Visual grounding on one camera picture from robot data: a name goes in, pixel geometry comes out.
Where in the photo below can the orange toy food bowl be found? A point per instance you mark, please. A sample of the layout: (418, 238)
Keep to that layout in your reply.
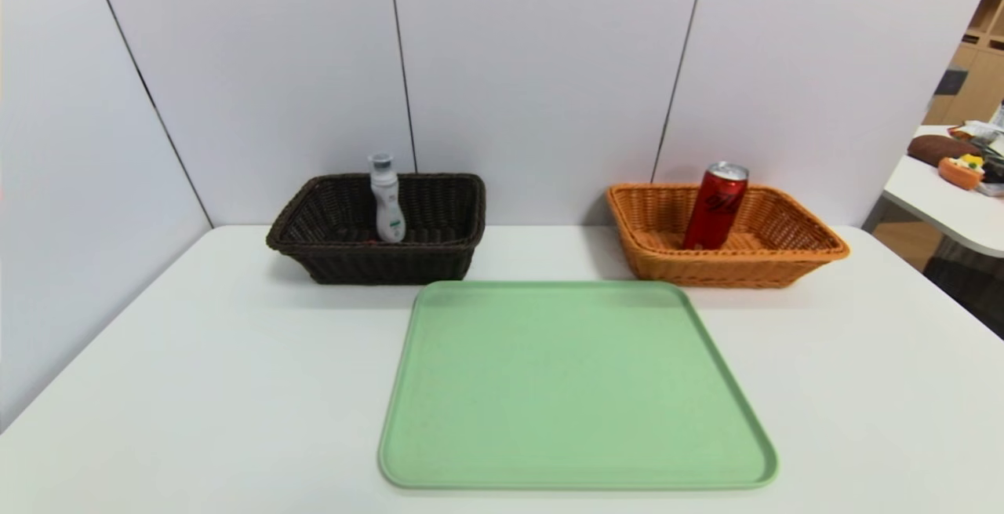
(958, 175)

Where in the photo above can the dark brown wicker basket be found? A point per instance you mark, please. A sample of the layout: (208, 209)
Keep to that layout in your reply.
(439, 263)

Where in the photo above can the red soda can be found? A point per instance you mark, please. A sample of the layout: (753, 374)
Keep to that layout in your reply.
(715, 208)

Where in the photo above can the orange wicker basket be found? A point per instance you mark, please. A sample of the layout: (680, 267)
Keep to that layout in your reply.
(784, 263)

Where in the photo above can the small black wall panel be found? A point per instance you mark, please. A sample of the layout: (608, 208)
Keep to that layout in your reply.
(953, 80)

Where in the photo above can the white side table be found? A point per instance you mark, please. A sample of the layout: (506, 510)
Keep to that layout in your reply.
(957, 212)

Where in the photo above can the white bottle with clear cap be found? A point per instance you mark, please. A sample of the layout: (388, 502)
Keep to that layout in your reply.
(388, 212)

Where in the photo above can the brown bread loaf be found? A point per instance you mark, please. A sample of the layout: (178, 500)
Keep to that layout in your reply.
(933, 149)

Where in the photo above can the crinkled snack bag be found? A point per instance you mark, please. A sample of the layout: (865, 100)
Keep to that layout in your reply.
(976, 131)

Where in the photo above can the wooden shelf cabinet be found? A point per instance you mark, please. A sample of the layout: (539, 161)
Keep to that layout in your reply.
(980, 82)

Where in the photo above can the light green plastic tray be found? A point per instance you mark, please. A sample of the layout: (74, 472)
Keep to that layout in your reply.
(549, 404)

